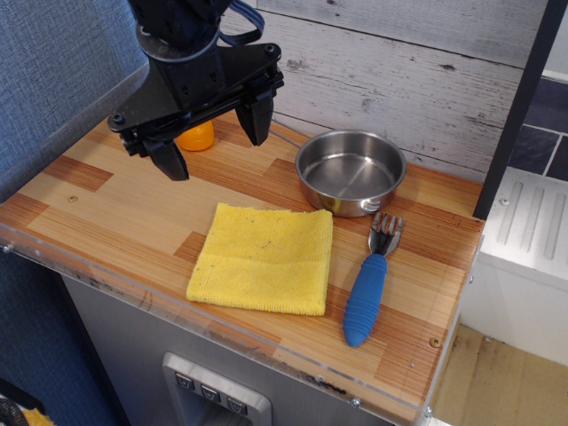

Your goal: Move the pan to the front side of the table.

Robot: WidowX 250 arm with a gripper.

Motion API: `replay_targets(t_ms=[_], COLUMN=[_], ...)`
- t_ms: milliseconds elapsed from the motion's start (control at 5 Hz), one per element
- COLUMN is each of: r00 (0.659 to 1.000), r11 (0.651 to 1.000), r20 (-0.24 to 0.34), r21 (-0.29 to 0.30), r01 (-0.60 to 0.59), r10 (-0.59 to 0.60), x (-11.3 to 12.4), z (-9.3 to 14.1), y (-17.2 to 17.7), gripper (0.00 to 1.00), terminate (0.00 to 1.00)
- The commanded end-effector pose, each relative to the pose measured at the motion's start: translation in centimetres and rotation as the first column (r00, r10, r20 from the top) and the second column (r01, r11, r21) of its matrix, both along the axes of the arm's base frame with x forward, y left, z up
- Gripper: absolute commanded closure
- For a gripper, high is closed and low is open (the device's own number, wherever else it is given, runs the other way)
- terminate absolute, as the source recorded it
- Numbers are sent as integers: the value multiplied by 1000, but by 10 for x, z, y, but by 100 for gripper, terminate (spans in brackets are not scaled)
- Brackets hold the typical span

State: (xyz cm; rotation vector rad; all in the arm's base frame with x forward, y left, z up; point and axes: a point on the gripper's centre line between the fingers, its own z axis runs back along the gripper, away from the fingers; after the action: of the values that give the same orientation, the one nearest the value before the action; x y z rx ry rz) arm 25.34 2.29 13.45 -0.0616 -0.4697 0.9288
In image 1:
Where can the orange plastic toy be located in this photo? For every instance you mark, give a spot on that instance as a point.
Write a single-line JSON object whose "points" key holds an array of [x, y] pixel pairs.
{"points": [[198, 138]]}

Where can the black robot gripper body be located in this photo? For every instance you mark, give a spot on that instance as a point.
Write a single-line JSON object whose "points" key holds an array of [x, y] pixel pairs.
{"points": [[188, 87]]}

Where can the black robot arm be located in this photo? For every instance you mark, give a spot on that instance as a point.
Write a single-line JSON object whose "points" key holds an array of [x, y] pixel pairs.
{"points": [[184, 23]]}

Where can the grey toy fridge cabinet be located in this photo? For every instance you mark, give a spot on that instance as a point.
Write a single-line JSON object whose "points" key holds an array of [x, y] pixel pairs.
{"points": [[300, 363]]}

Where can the blue handled metal fork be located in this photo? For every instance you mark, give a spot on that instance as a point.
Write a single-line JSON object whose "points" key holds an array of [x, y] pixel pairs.
{"points": [[363, 305]]}

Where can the clear acrylic table edge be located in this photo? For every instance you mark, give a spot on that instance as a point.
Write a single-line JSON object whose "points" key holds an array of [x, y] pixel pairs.
{"points": [[392, 374]]}

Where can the yellow folded cloth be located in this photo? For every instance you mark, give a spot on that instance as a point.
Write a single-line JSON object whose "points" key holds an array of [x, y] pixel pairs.
{"points": [[265, 260]]}

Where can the black vertical post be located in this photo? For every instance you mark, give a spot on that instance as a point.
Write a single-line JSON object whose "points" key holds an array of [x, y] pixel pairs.
{"points": [[541, 48]]}

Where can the yellow black object floor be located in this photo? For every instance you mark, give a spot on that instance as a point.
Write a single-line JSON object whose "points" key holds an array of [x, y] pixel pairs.
{"points": [[13, 415]]}

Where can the stainless steel pan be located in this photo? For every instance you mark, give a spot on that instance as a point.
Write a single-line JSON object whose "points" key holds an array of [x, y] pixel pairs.
{"points": [[351, 173]]}

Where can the silver dispenser button panel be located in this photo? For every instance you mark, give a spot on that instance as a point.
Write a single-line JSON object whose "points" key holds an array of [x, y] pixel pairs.
{"points": [[201, 396]]}

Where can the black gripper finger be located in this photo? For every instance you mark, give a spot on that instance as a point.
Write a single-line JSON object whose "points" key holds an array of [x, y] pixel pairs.
{"points": [[166, 156], [255, 117]]}

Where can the white toy sink unit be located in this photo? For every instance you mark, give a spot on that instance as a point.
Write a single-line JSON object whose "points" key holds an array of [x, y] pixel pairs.
{"points": [[517, 290]]}

